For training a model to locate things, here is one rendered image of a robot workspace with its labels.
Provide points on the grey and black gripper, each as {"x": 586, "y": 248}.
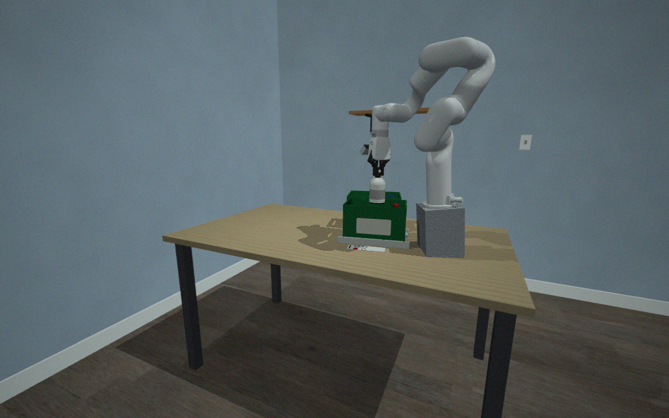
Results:
{"x": 379, "y": 149}

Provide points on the white paper pick list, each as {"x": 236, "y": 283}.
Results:
{"x": 366, "y": 248}

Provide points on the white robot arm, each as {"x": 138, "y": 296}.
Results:
{"x": 434, "y": 135}

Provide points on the white bottle with grey band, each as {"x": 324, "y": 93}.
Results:
{"x": 377, "y": 189}

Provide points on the green plastic bottle crate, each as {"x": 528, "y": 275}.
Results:
{"x": 363, "y": 219}
{"x": 365, "y": 194}

